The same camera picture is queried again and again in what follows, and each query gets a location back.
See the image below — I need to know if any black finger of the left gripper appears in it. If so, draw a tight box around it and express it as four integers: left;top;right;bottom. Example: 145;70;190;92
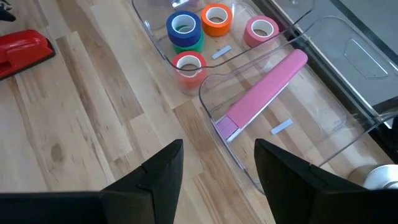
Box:
0;0;16;22

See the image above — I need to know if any clear plastic bin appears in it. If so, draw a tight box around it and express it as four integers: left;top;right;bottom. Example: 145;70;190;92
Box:
132;0;315;72
198;15;398;195

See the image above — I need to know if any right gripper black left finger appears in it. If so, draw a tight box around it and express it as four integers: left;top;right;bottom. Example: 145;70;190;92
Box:
0;138;185;224

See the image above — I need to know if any pink tape roll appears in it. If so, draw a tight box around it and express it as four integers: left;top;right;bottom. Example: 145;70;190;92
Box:
243;15;280;48

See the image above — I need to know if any green tape roll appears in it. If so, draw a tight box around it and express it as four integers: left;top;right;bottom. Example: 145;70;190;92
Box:
172;29;206;54

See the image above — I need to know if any red tape roll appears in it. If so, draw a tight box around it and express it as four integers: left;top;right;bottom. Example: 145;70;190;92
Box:
171;50;208;96

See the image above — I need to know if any blue tape roll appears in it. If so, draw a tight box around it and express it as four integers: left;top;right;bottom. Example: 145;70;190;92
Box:
165;10;203;48

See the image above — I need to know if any red stapler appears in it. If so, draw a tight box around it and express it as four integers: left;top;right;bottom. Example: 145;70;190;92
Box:
0;29;56;81

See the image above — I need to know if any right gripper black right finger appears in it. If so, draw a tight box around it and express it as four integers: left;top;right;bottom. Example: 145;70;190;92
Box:
253;138;398;224

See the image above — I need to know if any small grey strip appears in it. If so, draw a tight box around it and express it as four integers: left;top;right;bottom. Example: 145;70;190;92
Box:
270;118;294;136
211;45;233;60

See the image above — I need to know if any pink eraser block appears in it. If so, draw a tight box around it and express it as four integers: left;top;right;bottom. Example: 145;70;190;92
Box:
216;49;308;143

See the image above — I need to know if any orange tape roll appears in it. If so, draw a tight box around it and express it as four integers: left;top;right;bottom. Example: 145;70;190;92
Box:
200;2;233;37

